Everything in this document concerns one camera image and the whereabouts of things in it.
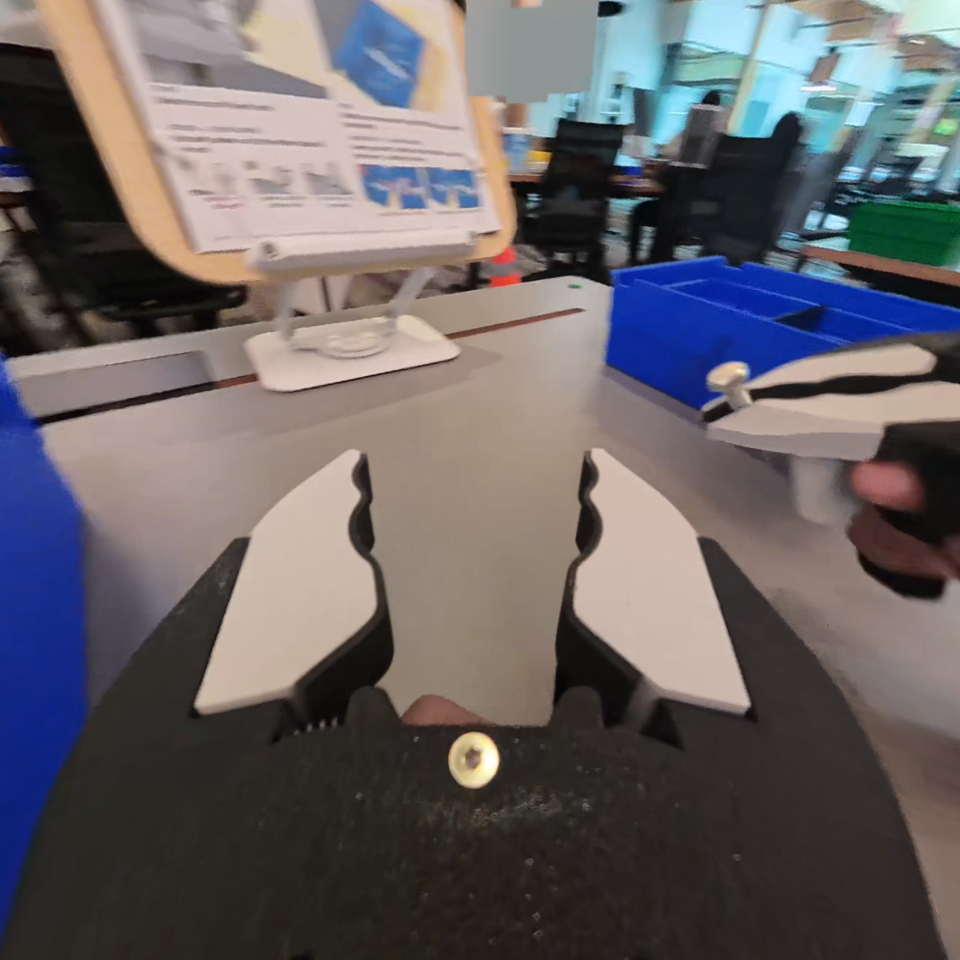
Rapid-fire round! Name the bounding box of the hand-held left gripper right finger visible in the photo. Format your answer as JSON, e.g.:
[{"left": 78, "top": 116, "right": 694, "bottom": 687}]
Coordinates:
[{"left": 554, "top": 447, "right": 753, "bottom": 736}]

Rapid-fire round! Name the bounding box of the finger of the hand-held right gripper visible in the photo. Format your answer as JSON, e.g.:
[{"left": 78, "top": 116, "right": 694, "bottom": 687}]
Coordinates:
[
  {"left": 743, "top": 338, "right": 960, "bottom": 408},
  {"left": 702, "top": 383, "right": 960, "bottom": 462}
]

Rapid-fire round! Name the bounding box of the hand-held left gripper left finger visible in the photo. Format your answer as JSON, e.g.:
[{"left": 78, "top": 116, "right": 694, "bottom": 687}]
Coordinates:
[{"left": 194, "top": 450, "right": 396, "bottom": 732}]

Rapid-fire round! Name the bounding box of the silver bolt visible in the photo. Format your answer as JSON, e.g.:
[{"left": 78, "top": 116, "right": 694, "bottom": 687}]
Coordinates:
[{"left": 705, "top": 360, "right": 756, "bottom": 424}]

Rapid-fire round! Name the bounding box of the blue divided storage bin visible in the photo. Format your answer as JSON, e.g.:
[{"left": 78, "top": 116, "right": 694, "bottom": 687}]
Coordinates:
[{"left": 606, "top": 255, "right": 960, "bottom": 409}]

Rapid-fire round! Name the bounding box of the person's right hand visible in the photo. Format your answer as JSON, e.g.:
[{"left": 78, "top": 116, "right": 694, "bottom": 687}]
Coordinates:
[{"left": 848, "top": 462, "right": 960, "bottom": 586}]

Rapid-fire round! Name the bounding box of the person's left hand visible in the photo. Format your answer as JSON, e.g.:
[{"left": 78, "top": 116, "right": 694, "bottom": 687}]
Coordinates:
[{"left": 398, "top": 693, "right": 489, "bottom": 730}]

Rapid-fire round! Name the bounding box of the brown wooden table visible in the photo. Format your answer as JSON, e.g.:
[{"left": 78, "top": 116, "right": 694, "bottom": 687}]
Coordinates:
[{"left": 795, "top": 240, "right": 960, "bottom": 289}]

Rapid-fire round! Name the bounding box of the green storage bin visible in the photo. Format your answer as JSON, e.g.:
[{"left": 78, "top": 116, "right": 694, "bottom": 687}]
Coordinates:
[{"left": 848, "top": 200, "right": 960, "bottom": 268}]

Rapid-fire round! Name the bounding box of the black office chair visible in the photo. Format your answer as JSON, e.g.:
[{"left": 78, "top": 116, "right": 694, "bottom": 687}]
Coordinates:
[
  {"left": 518, "top": 120, "right": 628, "bottom": 279},
  {"left": 0, "top": 45, "right": 249, "bottom": 354},
  {"left": 660, "top": 113, "right": 841, "bottom": 268}
]

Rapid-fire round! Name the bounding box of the white document stand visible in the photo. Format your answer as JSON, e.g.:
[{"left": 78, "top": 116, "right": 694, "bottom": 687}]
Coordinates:
[{"left": 245, "top": 263, "right": 463, "bottom": 394}]

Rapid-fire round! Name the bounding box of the dark flat tablet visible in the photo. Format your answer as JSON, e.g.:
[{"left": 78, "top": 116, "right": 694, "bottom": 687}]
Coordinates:
[{"left": 8, "top": 350, "right": 219, "bottom": 424}]

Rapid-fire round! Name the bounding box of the white instruction board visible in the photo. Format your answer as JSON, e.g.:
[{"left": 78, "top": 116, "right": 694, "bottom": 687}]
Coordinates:
[{"left": 90, "top": 0, "right": 504, "bottom": 274}]

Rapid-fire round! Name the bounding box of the instruction sheet on stand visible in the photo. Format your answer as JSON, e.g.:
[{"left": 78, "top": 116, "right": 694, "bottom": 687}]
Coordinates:
[{"left": 38, "top": 0, "right": 519, "bottom": 286}]

